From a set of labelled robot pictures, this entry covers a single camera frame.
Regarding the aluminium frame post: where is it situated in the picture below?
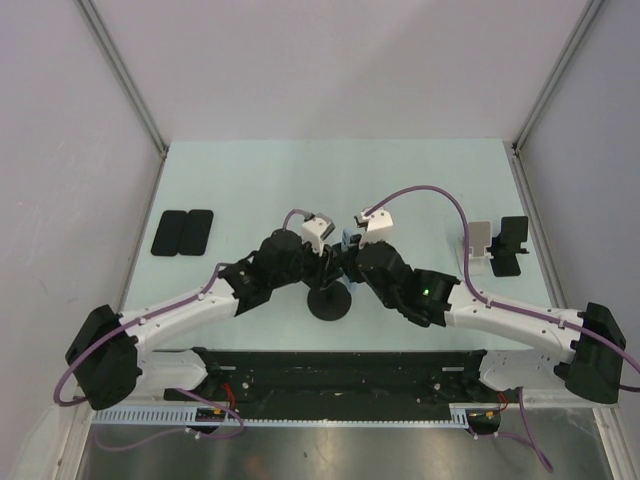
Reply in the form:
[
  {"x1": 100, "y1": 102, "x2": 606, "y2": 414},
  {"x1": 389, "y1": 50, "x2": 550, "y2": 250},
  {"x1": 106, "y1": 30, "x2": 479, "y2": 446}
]
[
  {"x1": 511, "y1": 0, "x2": 609, "y2": 154},
  {"x1": 74, "y1": 0, "x2": 169, "y2": 160}
]

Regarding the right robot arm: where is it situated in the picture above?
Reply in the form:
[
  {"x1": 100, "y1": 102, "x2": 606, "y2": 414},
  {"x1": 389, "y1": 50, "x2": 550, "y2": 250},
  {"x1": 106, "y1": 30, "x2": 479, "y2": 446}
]
[{"x1": 335, "y1": 241, "x2": 626, "y2": 404}]

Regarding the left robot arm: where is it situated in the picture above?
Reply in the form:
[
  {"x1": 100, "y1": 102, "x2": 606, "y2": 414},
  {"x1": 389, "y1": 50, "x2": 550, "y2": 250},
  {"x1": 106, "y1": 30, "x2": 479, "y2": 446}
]
[{"x1": 63, "y1": 229, "x2": 342, "y2": 410}]

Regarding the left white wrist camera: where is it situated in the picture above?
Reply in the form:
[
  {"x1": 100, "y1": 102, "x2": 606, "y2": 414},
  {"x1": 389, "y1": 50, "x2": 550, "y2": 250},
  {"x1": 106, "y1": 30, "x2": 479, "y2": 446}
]
[{"x1": 300, "y1": 213, "x2": 335, "y2": 256}]

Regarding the left aluminium frame post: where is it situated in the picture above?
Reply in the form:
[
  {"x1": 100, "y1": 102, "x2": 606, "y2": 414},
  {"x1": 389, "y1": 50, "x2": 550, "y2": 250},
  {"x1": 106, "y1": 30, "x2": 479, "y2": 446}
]
[{"x1": 74, "y1": 0, "x2": 169, "y2": 160}]

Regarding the black round base phone stand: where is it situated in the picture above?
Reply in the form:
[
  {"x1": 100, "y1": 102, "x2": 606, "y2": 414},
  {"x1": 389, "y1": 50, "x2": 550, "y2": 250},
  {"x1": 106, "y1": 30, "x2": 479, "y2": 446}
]
[{"x1": 307, "y1": 274, "x2": 352, "y2": 322}]

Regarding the white slotted cable duct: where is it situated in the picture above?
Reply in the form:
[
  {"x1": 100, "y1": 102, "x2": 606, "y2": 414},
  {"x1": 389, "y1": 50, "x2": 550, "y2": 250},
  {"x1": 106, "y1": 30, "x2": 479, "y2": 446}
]
[{"x1": 92, "y1": 402, "x2": 474, "y2": 429}]

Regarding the white phone stand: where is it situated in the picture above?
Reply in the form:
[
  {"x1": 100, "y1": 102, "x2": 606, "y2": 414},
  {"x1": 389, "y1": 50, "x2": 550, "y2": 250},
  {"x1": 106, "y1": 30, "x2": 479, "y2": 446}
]
[{"x1": 468, "y1": 221, "x2": 492, "y2": 276}]

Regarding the right aluminium frame post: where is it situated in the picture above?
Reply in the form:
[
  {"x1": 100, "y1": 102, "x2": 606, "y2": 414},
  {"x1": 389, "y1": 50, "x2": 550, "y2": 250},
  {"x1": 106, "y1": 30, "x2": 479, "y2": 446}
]
[{"x1": 511, "y1": 0, "x2": 609, "y2": 154}]

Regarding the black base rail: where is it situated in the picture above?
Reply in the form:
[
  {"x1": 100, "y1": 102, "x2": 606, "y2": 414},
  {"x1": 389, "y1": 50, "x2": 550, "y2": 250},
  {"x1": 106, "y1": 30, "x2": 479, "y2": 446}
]
[{"x1": 193, "y1": 349, "x2": 517, "y2": 422}]

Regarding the black phone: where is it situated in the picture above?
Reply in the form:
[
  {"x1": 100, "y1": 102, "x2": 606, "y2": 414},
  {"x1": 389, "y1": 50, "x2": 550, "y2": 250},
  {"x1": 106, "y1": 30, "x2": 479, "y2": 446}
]
[
  {"x1": 178, "y1": 209, "x2": 214, "y2": 256},
  {"x1": 151, "y1": 210, "x2": 187, "y2": 257}
]

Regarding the phone with light blue case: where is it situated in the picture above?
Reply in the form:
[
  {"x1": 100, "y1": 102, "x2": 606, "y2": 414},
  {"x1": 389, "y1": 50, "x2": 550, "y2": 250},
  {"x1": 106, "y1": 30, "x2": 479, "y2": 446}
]
[{"x1": 339, "y1": 224, "x2": 359, "y2": 291}]

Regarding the black folding phone stand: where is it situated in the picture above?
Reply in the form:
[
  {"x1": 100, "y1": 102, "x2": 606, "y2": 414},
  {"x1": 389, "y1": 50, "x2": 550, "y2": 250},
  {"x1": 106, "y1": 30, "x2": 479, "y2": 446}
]
[{"x1": 489, "y1": 216, "x2": 529, "y2": 278}]

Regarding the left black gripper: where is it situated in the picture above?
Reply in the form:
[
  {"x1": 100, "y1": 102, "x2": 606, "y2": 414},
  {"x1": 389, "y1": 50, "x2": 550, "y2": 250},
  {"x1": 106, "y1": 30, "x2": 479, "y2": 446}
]
[{"x1": 269, "y1": 234, "x2": 340, "y2": 289}]

